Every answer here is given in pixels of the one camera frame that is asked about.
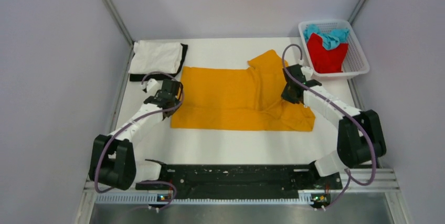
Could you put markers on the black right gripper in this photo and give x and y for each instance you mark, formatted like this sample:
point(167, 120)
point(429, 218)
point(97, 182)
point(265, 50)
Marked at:
point(285, 95)

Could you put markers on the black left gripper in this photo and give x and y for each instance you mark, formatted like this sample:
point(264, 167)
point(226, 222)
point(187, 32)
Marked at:
point(177, 101)

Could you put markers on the yellow t shirt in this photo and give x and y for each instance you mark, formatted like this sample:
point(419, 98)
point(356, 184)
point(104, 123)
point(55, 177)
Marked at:
point(240, 99)

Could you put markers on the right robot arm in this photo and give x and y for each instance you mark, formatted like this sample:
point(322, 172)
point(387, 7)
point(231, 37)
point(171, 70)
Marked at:
point(359, 133)

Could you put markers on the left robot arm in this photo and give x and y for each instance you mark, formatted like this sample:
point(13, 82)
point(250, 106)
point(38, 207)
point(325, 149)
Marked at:
point(113, 162)

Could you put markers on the folded black t shirt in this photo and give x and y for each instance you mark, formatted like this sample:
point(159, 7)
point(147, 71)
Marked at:
point(157, 74)

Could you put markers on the red t shirt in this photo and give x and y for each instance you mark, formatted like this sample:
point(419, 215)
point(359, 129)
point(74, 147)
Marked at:
point(323, 60)

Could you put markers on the folded white t shirt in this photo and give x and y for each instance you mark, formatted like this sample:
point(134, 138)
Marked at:
point(152, 56)

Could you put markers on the teal t shirt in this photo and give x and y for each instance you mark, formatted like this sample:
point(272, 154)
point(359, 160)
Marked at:
point(330, 40)

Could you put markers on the white plastic basket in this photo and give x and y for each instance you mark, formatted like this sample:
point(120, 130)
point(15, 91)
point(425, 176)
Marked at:
point(355, 62)

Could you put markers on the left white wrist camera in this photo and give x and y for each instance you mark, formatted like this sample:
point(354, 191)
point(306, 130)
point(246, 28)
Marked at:
point(151, 86)

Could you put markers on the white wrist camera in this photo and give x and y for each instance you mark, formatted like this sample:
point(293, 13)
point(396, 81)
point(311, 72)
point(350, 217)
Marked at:
point(151, 86)
point(307, 72)

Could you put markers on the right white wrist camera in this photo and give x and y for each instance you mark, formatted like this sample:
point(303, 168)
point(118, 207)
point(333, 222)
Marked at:
point(307, 72)

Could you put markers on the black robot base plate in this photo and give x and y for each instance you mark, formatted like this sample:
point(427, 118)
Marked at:
point(231, 182)

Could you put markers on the left aluminium frame post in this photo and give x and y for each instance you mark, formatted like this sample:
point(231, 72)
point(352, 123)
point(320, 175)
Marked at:
point(113, 11)

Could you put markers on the white slotted cable duct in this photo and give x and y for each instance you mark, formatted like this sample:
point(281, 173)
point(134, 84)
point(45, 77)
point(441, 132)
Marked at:
point(155, 199)

